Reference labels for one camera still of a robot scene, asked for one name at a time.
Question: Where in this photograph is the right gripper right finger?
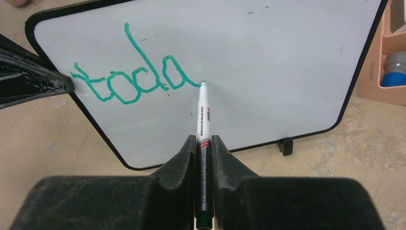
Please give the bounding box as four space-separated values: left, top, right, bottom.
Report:
212 135 384 230

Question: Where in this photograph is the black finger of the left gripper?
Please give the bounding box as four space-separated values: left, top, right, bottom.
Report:
0 35 74 109

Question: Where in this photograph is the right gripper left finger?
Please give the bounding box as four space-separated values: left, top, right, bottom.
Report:
11 135 196 230

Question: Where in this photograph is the white marker with green cap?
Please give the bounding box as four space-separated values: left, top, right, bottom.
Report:
194 81 214 230

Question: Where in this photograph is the white whiteboard with black frame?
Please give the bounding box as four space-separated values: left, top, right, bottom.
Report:
25 0 386 170

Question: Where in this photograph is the pink capped spice bottle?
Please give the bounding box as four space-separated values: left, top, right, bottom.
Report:
7 0 32 8

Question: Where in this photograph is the blue capped small bottle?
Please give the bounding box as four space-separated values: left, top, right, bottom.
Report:
381 51 406 87

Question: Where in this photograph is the orange plastic file organizer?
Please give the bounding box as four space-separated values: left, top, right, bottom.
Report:
357 0 406 106

